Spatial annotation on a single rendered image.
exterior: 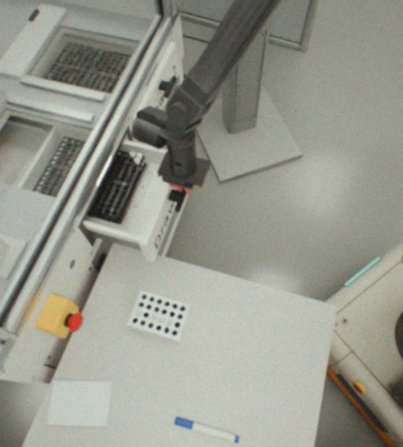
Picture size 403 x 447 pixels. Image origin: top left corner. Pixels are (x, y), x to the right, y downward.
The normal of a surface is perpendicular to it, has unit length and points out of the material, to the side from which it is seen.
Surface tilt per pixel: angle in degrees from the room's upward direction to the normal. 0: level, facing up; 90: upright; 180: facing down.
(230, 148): 3
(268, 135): 3
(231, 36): 61
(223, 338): 0
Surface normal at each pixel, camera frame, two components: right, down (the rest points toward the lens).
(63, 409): -0.03, -0.44
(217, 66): -0.36, 0.48
